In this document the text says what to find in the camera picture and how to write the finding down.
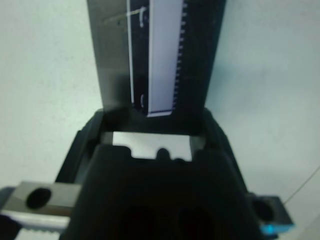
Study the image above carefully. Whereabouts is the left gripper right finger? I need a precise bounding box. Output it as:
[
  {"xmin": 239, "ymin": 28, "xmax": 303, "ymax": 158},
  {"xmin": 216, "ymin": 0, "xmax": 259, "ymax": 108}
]
[{"xmin": 201, "ymin": 109, "xmax": 249, "ymax": 194}]

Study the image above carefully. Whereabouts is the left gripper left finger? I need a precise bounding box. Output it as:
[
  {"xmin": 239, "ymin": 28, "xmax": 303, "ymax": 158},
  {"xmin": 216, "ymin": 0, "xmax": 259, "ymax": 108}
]
[{"xmin": 54, "ymin": 109, "xmax": 106, "ymax": 186}]

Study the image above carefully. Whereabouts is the black box lid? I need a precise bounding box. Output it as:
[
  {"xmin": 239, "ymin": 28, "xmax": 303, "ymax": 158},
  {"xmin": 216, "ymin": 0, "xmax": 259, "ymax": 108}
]
[{"xmin": 87, "ymin": 0, "xmax": 227, "ymax": 135}]

